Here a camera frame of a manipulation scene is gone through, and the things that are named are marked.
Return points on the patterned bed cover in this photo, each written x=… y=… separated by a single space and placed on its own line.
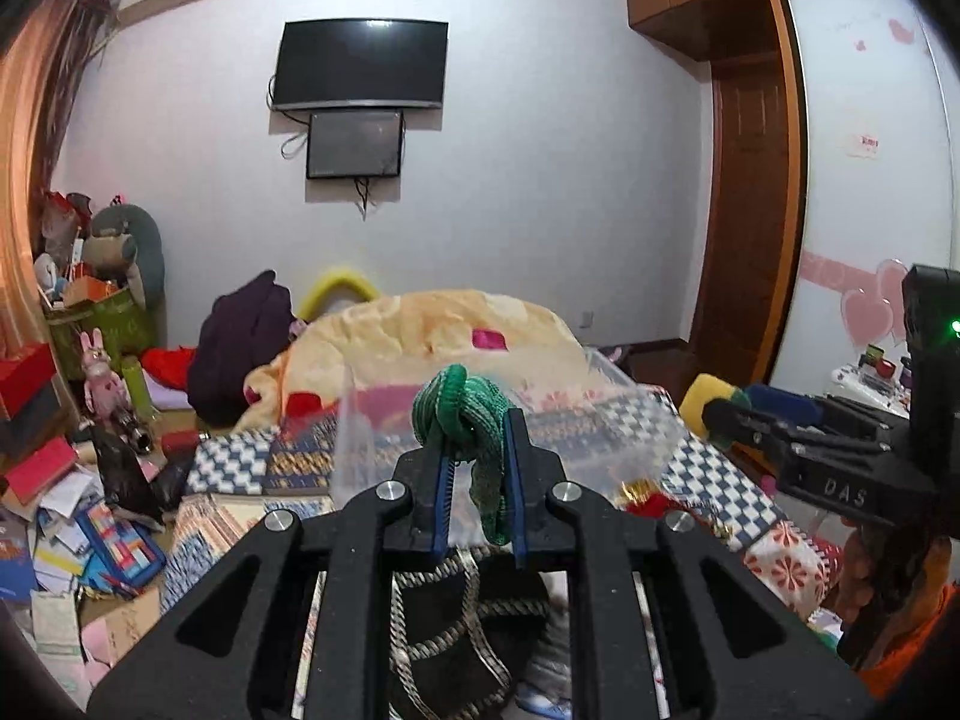
x=236 y=478

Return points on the small wall monitor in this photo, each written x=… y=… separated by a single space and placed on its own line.
x=354 y=144

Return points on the clear plastic storage box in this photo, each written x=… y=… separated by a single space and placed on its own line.
x=610 y=433

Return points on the black bag with chain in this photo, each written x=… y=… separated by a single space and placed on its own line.
x=461 y=635

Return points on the white sliding wardrobe door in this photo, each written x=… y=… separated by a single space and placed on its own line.
x=880 y=98

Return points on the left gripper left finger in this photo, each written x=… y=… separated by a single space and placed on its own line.
x=422 y=533

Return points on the red box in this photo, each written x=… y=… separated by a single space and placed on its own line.
x=22 y=376

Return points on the green storage box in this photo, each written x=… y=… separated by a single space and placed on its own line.
x=127 y=328

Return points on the dark purple clothing pile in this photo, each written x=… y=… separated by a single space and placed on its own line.
x=245 y=330

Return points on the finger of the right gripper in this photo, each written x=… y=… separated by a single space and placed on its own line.
x=837 y=429
x=795 y=404

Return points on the colourful pencil case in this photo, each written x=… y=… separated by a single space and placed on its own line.
x=124 y=557

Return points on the black wall television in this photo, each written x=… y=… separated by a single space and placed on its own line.
x=361 y=62

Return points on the pink rabbit figurine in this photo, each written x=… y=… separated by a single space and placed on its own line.
x=105 y=391

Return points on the green knitted cloth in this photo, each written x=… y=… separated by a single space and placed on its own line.
x=470 y=411

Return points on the orange fleece blanket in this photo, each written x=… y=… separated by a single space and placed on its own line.
x=402 y=340

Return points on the yellow green sponge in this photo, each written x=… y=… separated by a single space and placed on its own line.
x=704 y=389

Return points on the wooden wardrobe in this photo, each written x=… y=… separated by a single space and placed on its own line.
x=755 y=209

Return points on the orange curtain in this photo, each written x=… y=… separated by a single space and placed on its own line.
x=27 y=69

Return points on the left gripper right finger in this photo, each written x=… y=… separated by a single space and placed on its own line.
x=538 y=538

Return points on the grey plush toy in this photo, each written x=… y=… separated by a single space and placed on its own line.
x=124 y=246

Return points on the yellow curved cushion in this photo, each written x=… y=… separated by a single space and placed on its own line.
x=335 y=284

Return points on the red pouch with gold handle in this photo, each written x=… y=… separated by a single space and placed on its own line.
x=645 y=498

